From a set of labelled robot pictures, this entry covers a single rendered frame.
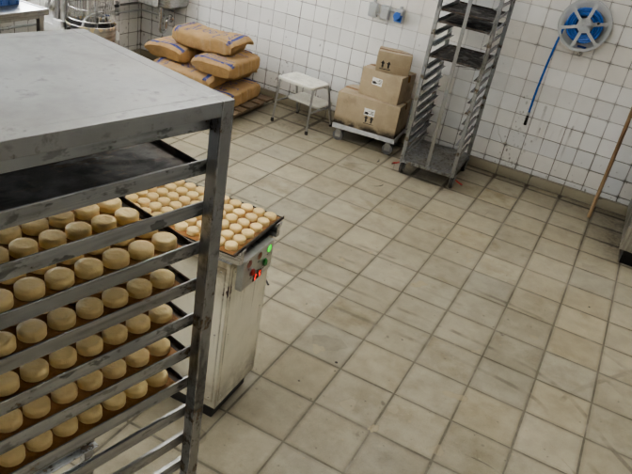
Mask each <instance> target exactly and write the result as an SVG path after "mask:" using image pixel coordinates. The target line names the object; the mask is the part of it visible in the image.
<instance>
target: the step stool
mask: <svg viewBox="0 0 632 474"><path fill-rule="evenodd" d="M278 78H279V80H278V85H277V90H276V98H275V103H274V109H273V114H272V116H271V119H270V120H271V121H274V115H275V111H276V106H277V101H281V100H284V99H290V100H293V101H296V112H295V113H296V114H299V110H298V103H301V104H304V105H306V106H309V110H308V120H307V126H306V130H305V133H304V135H308V123H309V118H310V114H313V113H317V112H320V111H323V110H326V109H328V114H329V127H332V122H331V105H332V103H331V102H330V87H329V84H328V83H327V82H324V81H321V80H319V79H316V78H313V77H310V76H308V75H305V74H303V73H300V72H297V71H296V72H291V73H287V74H282V75H279V76H278ZM281 80H283V81H286V82H289V83H291V84H294V85H295V94H293V95H289V96H288V97H284V98H280V99H278V98H277V97H278V92H279V87H280V82H281ZM298 87H303V88H305V89H308V90H311V91H312V92H311V95H310V94H307V93H306V92H299V93H298ZM325 87H326V88H327V93H328V101H326V100H323V99H321V98H318V97H315V96H313V95H314V92H315V90H318V89H322V88H325ZM311 107H312V108H314V109H317V110H316V111H313V112H311ZM323 107H325V108H323ZM320 108H323V109H320Z"/></svg>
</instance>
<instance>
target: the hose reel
mask: <svg viewBox="0 0 632 474"><path fill-rule="evenodd" d="M612 25H613V18H612V14H611V11H610V9H609V8H608V6H607V5H606V4H605V3H603V2H602V1H600V0H577V1H576V2H574V3H573V4H571V5H570V6H568V7H567V8H566V9H565V10H564V12H563V13H562V14H561V16H560V19H559V22H558V34H559V36H558V38H557V40H556V42H555V44H554V47H553V49H552V51H551V53H550V56H549V58H548V60H547V62H546V64H545V68H544V70H543V73H542V75H541V78H540V80H539V83H538V85H537V88H536V89H535V92H534V95H533V98H532V101H531V103H530V106H529V111H528V113H527V115H526V118H525V121H524V125H527V122H528V119H529V114H530V110H531V108H532V105H533V102H534V99H535V96H536V94H537V91H538V88H539V86H540V84H541V82H542V79H543V77H544V74H545V70H546V68H547V66H548V63H549V61H550V58H551V56H552V55H553V53H554V50H555V48H556V46H557V44H558V42H559V40H560V39H561V42H562V43H563V44H564V45H565V46H566V47H567V48H569V49H571V50H573V51H577V56H582V55H583V53H582V52H588V51H591V50H593V49H595V48H597V47H599V46H600V45H601V44H602V43H603V42H604V41H605V40H606V39H607V38H608V36H609V34H610V32H611V29H612Z"/></svg>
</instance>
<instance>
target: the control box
mask: <svg viewBox="0 0 632 474"><path fill-rule="evenodd" d="M269 245H272V248H271V250H270V251H269V252H268V247H269ZM273 245H274V239H273V238H271V237H267V238H265V239H264V240H263V241H261V242H260V243H259V244H258V245H256V246H255V247H253V248H252V249H251V250H250V251H248V252H247V253H246V254H245V256H244V263H243V264H242V265H241V266H238V265H237V274H236V281H235V290H237V291H239V292H241V291H242V290H243V289H244V288H246V287H247V286H248V285H249V284H250V283H251V282H253V281H254V278H256V279H257V278H258V277H259V276H260V275H259V272H261V274H262V273H263V272H264V271H266V270H267V269H268V268H269V267H270V264H271V258H272V252H273ZM260 253H262V255H261V258H260V259H259V260H258V256H259V254H260ZM264 259H267V260H268V262H267V264H266V265H265V266H264V265H262V263H263V261H264ZM250 261H252V264H251V266H250V268H247V265H248V264H249V262H250ZM252 269H255V270H256V272H255V275H256V276H255V275H254V276H251V275H250V272H251V270H252Z"/></svg>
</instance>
